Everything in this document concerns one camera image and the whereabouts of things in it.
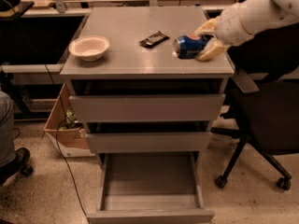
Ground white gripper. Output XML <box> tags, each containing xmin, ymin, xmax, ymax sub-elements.
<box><xmin>194</xmin><ymin>3</ymin><xmax>254</xmax><ymax>62</ymax></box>

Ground blue pepsi can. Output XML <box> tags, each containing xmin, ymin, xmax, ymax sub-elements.
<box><xmin>173</xmin><ymin>35</ymin><xmax>211</xmax><ymax>59</ymax></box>

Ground black shoe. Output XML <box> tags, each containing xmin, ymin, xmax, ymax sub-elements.
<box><xmin>0</xmin><ymin>147</ymin><xmax>30</xmax><ymax>186</ymax></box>

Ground black office chair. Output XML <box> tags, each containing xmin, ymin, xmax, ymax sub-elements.
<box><xmin>212</xmin><ymin>23</ymin><xmax>299</xmax><ymax>190</ymax></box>

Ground dark snack bar wrapper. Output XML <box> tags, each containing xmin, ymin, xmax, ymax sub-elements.
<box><xmin>139</xmin><ymin>32</ymin><xmax>169</xmax><ymax>49</ymax></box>

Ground grey drawer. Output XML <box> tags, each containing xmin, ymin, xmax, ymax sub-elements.
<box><xmin>85</xmin><ymin>121</ymin><xmax>211</xmax><ymax>153</ymax></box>
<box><xmin>87</xmin><ymin>152</ymin><xmax>215</xmax><ymax>224</ymax></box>
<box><xmin>68</xmin><ymin>79</ymin><xmax>226</xmax><ymax>123</ymax></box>

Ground white paper bowl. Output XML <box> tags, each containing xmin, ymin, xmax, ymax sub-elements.
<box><xmin>68</xmin><ymin>35</ymin><xmax>110</xmax><ymax>62</ymax></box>

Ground grey bottom drawer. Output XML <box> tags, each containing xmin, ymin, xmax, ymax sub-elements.
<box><xmin>87</xmin><ymin>152</ymin><xmax>215</xmax><ymax>224</ymax></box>

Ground cardboard box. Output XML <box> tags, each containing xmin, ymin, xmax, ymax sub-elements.
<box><xmin>44</xmin><ymin>84</ymin><xmax>92</xmax><ymax>158</ymax></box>

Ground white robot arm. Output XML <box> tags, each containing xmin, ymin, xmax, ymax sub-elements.
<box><xmin>194</xmin><ymin>0</ymin><xmax>299</xmax><ymax>62</ymax></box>

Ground person leg in jeans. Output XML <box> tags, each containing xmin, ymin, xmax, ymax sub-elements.
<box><xmin>0</xmin><ymin>91</ymin><xmax>16</xmax><ymax>167</ymax></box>

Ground grey middle drawer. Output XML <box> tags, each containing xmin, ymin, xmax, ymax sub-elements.
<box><xmin>85</xmin><ymin>121</ymin><xmax>211</xmax><ymax>153</ymax></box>

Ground black floor cable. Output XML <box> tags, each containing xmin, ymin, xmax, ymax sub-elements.
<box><xmin>3</xmin><ymin>0</ymin><xmax>88</xmax><ymax>217</ymax></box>

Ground grey drawer cabinet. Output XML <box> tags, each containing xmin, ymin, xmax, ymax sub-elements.
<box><xmin>59</xmin><ymin>6</ymin><xmax>235</xmax><ymax>161</ymax></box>

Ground grey top drawer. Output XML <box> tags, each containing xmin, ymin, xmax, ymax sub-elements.
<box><xmin>68</xmin><ymin>79</ymin><xmax>226</xmax><ymax>123</ymax></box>

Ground black chair caster left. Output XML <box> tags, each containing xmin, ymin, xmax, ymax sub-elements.
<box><xmin>21</xmin><ymin>165</ymin><xmax>34</xmax><ymax>176</ymax></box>

